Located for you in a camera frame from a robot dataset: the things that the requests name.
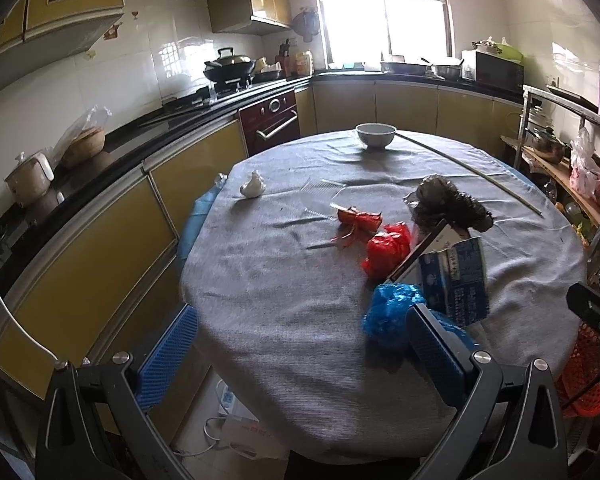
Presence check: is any blue plastic bag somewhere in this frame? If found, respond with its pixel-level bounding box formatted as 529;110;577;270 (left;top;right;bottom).
362;283;479;352

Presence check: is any dark blue carton box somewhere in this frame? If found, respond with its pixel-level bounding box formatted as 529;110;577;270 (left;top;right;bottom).
418;237;490;327

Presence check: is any red plastic bag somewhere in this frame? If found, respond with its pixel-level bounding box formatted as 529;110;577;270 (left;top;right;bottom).
361;222;412;282

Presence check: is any white medicine box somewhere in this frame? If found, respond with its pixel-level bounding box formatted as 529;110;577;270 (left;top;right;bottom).
386;220;469;285

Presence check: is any red ribbon wrapper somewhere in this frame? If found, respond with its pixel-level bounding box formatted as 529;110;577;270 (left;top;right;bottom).
329;203;382;246

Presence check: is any grey dusty rag clump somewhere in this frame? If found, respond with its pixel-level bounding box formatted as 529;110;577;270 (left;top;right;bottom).
403;174;494;232

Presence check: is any white tissue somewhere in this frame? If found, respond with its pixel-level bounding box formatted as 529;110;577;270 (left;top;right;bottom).
239;170;266;200

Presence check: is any red plastic mesh basket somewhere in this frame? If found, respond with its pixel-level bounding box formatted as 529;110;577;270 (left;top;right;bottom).
555;323;600;418

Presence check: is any white power strip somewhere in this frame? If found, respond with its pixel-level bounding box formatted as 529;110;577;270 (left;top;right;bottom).
215;379;288;460

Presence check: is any blue under-tablecloth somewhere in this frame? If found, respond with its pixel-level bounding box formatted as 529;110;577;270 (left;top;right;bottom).
176;174;227;273

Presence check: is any pink white plastic bag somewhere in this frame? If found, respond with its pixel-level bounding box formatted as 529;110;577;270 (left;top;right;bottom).
569;127;600;202

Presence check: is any metal storage rack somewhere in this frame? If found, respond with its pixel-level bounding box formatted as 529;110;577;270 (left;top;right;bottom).
503;84;600;274

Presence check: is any grey tablecloth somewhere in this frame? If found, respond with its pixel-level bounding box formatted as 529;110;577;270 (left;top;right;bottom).
181;130;586;464

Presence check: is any steel pot on rack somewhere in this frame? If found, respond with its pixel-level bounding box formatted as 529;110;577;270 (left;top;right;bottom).
527;129;567;164

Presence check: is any brown clay pot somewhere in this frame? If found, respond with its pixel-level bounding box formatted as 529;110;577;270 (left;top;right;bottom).
60;127;106;169

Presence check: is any long thin wooden stick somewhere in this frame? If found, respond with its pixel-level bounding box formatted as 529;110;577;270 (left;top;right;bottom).
396;132;543;217

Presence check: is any dark red built-in oven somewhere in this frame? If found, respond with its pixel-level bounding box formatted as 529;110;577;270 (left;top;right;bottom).
238;90;301;156

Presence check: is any white ceramic bowl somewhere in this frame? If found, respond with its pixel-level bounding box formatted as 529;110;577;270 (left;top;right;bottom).
355;122;396;150

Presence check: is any black microwave oven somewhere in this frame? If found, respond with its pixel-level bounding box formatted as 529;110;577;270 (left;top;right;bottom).
462;50;524;92

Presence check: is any black wok with lid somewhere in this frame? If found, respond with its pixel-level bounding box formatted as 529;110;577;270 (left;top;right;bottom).
204;47;256;84

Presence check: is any yellow upper cabinet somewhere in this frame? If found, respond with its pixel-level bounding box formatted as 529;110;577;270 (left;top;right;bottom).
0;0;127;61

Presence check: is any white cable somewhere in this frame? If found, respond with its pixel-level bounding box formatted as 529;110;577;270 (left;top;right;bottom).
0;246;64;366

